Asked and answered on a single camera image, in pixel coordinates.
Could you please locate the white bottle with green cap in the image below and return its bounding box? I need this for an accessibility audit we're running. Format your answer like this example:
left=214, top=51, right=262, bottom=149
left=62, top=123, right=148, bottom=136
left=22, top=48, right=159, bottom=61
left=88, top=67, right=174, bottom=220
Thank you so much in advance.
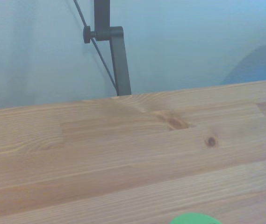
left=169, top=212, right=223, bottom=224

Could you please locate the dark camera stand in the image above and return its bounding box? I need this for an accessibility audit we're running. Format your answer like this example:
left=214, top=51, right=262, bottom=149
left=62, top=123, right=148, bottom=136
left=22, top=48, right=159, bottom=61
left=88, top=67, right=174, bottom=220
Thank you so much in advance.
left=83, top=0, right=133, bottom=97

